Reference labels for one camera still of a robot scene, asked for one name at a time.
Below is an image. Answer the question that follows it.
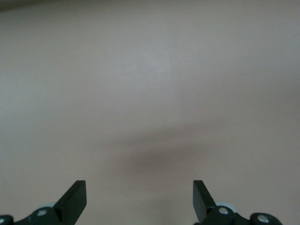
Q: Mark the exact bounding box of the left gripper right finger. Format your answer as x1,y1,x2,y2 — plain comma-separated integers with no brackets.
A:
193,180,282,225

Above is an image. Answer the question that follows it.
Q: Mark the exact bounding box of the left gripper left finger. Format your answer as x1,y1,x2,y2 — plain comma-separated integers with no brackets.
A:
0,180,87,225

